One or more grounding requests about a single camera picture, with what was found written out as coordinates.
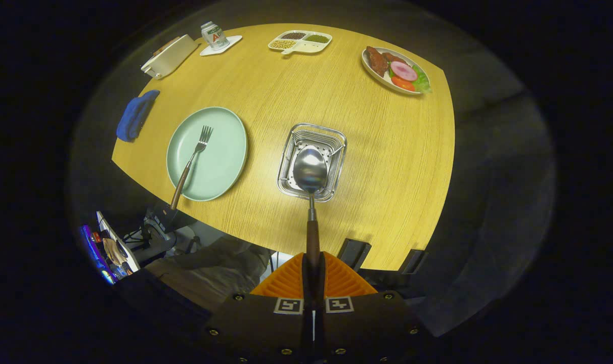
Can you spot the white round food plate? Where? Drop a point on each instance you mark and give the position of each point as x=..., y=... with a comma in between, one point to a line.
x=380, y=80

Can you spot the large brown sausage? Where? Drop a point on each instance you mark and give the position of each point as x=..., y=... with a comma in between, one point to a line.
x=376, y=60

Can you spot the white square coaster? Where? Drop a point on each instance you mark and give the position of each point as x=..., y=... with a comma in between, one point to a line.
x=234, y=40

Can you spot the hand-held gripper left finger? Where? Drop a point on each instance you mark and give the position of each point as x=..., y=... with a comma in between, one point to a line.
x=305, y=285

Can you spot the white divided dish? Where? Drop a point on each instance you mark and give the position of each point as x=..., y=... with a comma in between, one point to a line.
x=314, y=48

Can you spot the pile of yellow soybeans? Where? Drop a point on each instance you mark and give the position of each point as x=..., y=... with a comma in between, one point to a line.
x=282, y=44

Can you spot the brown toast slice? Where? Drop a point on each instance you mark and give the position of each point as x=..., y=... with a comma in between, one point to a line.
x=166, y=45

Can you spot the white toaster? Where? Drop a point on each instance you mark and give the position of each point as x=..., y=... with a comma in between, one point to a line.
x=170, y=58

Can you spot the pile of green beans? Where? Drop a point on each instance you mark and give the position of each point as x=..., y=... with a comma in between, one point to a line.
x=317, y=38

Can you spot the blue folded towel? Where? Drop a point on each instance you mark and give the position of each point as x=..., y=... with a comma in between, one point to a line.
x=134, y=116

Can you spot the pile of dark brown beans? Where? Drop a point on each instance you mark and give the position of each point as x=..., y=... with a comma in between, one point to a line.
x=293, y=36

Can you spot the laptop with colourful screen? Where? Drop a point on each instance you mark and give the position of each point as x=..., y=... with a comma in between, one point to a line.
x=115, y=247

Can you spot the small brown sausage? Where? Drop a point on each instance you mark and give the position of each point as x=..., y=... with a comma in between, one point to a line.
x=395, y=58

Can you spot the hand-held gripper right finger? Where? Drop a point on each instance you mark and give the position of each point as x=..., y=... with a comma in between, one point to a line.
x=320, y=285

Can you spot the red tomato slice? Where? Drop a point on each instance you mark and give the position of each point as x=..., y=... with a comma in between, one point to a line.
x=402, y=83

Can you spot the green lettuce leaf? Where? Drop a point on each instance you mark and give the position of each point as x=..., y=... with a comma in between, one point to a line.
x=422, y=81

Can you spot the pink ham slice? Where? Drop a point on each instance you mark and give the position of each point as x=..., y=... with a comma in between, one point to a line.
x=403, y=71

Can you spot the pale green round plate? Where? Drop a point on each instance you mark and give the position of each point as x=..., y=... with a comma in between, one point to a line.
x=220, y=162

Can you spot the small plastic drink bottle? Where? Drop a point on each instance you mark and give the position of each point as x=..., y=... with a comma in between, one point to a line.
x=214, y=35

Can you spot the black table clamp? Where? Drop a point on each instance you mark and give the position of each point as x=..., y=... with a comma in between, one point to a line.
x=412, y=260
x=354, y=253

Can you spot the person's grey trousers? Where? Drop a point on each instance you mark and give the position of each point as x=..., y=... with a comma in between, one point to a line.
x=220, y=273

